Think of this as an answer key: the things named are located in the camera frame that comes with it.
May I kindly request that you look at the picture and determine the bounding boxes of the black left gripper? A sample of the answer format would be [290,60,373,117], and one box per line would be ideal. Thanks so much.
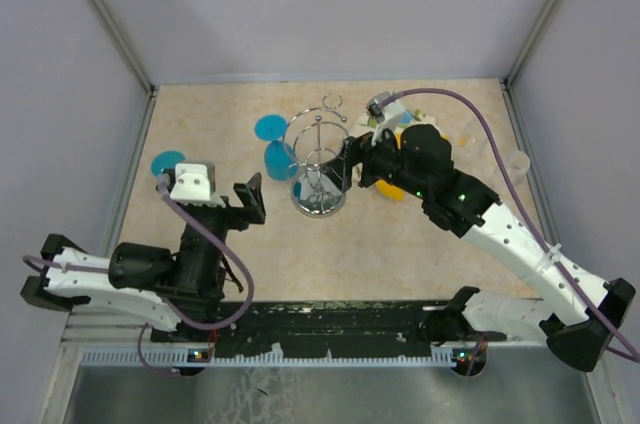
[171,173,267,299]

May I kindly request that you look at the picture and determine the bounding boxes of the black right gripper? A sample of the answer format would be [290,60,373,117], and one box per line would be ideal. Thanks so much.
[320,119,429,200]

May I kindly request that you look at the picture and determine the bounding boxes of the blue wine glass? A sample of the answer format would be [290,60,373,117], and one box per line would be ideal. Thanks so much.
[150,150,185,187]
[254,114,298,181]

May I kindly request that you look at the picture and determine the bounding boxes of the clear wine glass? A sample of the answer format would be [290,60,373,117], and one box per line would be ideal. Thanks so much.
[504,150,531,186]
[453,118,487,163]

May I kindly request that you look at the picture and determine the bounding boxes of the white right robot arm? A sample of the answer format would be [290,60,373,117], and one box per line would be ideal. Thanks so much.
[322,125,636,372]

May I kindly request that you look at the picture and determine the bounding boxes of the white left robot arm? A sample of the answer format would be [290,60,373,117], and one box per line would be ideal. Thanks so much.
[20,164,266,341]

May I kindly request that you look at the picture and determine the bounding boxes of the chrome wine glass rack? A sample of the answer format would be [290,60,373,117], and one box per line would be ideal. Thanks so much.
[283,93,348,218]

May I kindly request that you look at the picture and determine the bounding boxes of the yellow cloth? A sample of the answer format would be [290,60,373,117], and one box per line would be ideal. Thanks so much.
[375,180,405,202]

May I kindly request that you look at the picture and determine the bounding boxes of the white patterned cloth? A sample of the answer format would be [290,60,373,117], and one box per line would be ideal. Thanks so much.
[349,108,437,149]

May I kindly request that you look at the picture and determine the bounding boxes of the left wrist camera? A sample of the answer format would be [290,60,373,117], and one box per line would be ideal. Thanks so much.
[169,161,215,205]

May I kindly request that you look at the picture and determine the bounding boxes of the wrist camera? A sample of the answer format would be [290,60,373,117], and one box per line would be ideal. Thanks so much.
[366,92,412,146]
[169,161,215,205]

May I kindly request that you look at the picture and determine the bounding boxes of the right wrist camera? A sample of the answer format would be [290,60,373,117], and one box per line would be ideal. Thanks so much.
[366,92,412,146]

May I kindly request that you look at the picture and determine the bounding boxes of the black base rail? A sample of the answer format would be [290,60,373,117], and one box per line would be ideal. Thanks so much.
[151,289,480,363]

